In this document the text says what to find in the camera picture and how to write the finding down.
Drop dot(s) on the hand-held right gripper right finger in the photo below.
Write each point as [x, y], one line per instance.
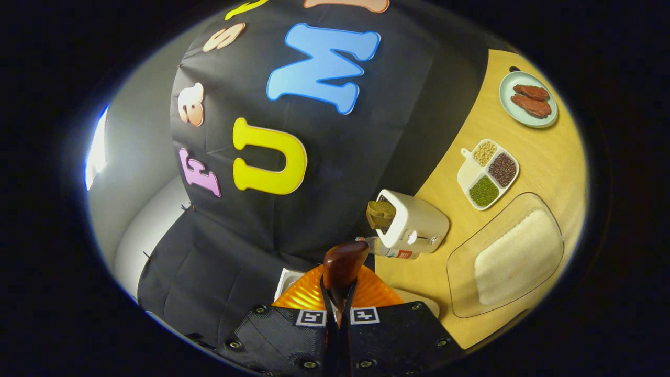
[398, 335]

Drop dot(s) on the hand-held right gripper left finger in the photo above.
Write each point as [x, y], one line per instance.
[282, 335]

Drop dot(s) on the white rice cooker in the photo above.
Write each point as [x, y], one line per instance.
[287, 280]

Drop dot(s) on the dark wooden spoon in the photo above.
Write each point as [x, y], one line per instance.
[343, 264]

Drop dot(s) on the white rice pile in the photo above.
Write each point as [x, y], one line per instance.
[518, 256]

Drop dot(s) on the clear bottle with red label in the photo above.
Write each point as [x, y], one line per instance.
[384, 247]

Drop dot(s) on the clear plastic tray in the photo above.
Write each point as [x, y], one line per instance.
[463, 262]

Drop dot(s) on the white toaster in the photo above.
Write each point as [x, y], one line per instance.
[419, 222]

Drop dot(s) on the brown bread slice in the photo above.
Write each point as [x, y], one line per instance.
[379, 214]

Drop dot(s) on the black backdrop cloth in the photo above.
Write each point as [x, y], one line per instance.
[314, 173]

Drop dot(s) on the green mung beans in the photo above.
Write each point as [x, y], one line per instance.
[483, 191]

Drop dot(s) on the white divided dish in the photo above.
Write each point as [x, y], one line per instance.
[468, 175]

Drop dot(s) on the dark red beans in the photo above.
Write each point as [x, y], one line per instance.
[502, 169]

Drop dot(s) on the yellow soybeans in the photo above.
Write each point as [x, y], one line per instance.
[485, 153]

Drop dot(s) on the pale green plate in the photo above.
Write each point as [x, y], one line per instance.
[510, 107]

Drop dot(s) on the large ceiling light panel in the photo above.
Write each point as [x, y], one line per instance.
[97, 154]

